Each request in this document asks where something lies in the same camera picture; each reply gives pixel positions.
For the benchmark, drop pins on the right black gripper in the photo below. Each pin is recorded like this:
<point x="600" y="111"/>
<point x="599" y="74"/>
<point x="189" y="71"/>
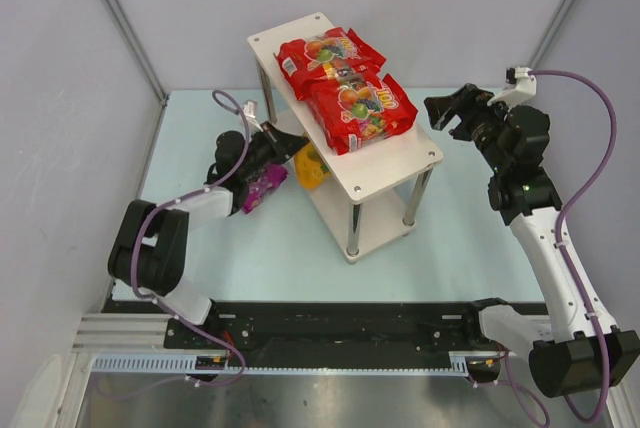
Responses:
<point x="463" y="115"/>

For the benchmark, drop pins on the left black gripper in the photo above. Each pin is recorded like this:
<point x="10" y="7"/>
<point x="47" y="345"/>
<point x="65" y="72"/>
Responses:
<point x="270" y="143"/>

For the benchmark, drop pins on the purple candy bag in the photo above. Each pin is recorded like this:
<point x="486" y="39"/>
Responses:
<point x="269" y="180"/>

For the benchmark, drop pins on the orange mango candy bag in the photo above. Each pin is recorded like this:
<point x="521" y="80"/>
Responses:
<point x="311" y="171"/>

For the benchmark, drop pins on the red candy bag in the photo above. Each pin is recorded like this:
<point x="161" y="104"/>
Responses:
<point x="361" y="110"/>
<point x="334" y="54"/>

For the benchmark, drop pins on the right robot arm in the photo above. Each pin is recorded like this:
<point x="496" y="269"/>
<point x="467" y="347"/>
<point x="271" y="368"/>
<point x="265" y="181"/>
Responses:
<point x="583" y="348"/>

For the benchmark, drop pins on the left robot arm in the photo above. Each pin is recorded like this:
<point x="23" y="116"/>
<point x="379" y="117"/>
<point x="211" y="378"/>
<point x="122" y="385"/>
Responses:
<point x="150" y="249"/>

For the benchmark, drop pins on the white two-tier shelf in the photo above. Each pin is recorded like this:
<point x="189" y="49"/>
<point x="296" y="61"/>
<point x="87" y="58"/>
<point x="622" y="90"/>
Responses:
<point x="374" y="194"/>

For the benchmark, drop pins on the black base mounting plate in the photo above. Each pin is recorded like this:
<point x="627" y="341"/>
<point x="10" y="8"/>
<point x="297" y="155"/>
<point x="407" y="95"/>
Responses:
<point x="249" y="325"/>

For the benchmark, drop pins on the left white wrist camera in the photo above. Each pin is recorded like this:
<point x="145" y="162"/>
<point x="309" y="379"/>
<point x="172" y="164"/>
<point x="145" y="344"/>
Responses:
<point x="249" y="109"/>

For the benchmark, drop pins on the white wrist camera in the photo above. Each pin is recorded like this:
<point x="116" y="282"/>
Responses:
<point x="522" y="86"/>
<point x="249" y="109"/>

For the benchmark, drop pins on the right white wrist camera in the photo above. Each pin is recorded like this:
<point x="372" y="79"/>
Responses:
<point x="522" y="86"/>

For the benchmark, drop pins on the aluminium rail with cable duct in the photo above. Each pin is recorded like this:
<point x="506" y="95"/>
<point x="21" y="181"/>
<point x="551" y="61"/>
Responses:
<point x="185" y="352"/>

